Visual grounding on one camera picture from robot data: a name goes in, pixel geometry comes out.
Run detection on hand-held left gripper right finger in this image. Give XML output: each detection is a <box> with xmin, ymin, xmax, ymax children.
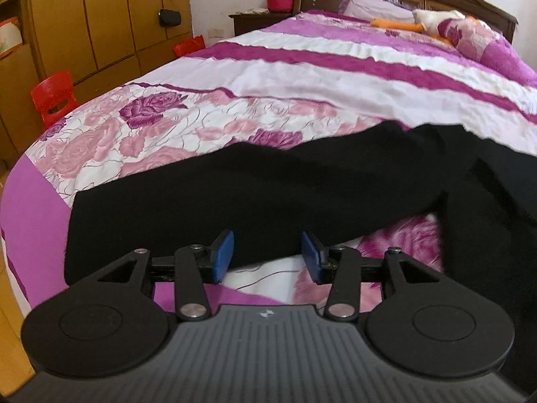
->
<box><xmin>300</xmin><ymin>231</ymin><xmax>448</xmax><ymax>322</ymax></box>

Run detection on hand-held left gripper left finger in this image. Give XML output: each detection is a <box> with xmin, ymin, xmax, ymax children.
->
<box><xmin>86</xmin><ymin>229</ymin><xmax>236</xmax><ymax>322</ymax></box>

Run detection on black pants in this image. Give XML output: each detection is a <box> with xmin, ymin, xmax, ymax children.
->
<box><xmin>63</xmin><ymin>122</ymin><xmax>537</xmax><ymax>347</ymax></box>

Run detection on floral purple white quilt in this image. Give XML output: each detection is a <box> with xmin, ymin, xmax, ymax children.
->
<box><xmin>0</xmin><ymin>8</ymin><xmax>537</xmax><ymax>315</ymax></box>

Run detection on red shopping bag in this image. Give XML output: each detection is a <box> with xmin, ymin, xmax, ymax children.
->
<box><xmin>173</xmin><ymin>36</ymin><xmax>206</xmax><ymax>58</ymax></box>

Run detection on red plastic chair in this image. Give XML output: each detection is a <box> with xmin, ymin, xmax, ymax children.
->
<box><xmin>30</xmin><ymin>71</ymin><xmax>80</xmax><ymax>131</ymax></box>

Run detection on dark wooden nightstand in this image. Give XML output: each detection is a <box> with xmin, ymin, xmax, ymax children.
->
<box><xmin>229</xmin><ymin>8</ymin><xmax>295</xmax><ymax>37</ymax></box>

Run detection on small black hanging bag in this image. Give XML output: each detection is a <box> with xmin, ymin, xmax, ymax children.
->
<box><xmin>158</xmin><ymin>8</ymin><xmax>183</xmax><ymax>29</ymax></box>

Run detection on light purple pillow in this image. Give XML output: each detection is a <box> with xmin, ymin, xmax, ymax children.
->
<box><xmin>341</xmin><ymin>0</ymin><xmax>417</xmax><ymax>24</ymax></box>

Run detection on brown wooden wardrobe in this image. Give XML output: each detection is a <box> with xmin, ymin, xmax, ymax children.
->
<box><xmin>0</xmin><ymin>0</ymin><xmax>194</xmax><ymax>158</ymax></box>

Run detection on white orange plush toy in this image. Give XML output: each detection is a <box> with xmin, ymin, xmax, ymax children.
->
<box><xmin>370</xmin><ymin>8</ymin><xmax>477</xmax><ymax>45</ymax></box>

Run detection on folded purple floral blanket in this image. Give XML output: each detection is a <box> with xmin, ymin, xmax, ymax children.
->
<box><xmin>436</xmin><ymin>17</ymin><xmax>537</xmax><ymax>90</ymax></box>

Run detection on white orange box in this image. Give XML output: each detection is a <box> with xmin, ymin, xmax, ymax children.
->
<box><xmin>0</xmin><ymin>17</ymin><xmax>25</xmax><ymax>58</ymax></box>

